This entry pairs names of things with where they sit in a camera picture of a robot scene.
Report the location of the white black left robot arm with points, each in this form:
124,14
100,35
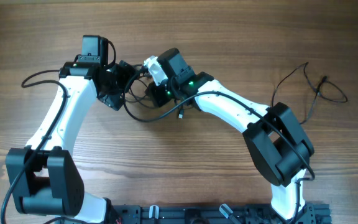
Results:
43,177

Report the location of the black aluminium base frame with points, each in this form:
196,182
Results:
248,214

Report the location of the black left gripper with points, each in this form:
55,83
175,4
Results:
122,69

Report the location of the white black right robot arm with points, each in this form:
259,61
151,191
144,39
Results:
277,144

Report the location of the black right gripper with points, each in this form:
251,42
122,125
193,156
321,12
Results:
155,92

